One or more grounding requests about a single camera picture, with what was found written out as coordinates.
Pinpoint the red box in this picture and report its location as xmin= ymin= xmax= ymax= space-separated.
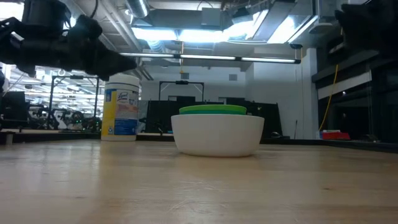
xmin=322 ymin=131 xmax=351 ymax=141

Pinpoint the long ceiling light bar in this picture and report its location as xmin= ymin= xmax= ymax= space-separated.
xmin=119 ymin=52 xmax=302 ymax=65

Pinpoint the black overhead camera frame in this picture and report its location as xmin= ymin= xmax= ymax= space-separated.
xmin=159 ymin=80 xmax=205 ymax=102

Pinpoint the dark green bowl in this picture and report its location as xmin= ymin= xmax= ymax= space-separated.
xmin=179 ymin=109 xmax=248 ymax=116

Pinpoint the white bowl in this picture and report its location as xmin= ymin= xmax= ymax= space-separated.
xmin=170 ymin=114 xmax=266 ymax=158

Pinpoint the yellow hanging cable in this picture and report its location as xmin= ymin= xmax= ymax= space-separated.
xmin=318 ymin=63 xmax=339 ymax=131

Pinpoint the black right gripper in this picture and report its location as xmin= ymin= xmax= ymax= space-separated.
xmin=326 ymin=0 xmax=398 ymax=66

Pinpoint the black metal rack frame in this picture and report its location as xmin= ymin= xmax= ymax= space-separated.
xmin=49 ymin=74 xmax=101 ymax=131

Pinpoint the green plate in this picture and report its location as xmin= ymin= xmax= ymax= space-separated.
xmin=178 ymin=104 xmax=248 ymax=113

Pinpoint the wipes canister yellow label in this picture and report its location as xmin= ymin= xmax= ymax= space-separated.
xmin=101 ymin=73 xmax=141 ymax=142

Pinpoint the silver air duct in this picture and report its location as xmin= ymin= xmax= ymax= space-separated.
xmin=125 ymin=0 xmax=150 ymax=19

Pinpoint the black partition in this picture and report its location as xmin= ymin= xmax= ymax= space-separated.
xmin=145 ymin=100 xmax=284 ymax=138

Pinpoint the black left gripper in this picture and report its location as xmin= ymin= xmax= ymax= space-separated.
xmin=0 ymin=14 xmax=138 ymax=82

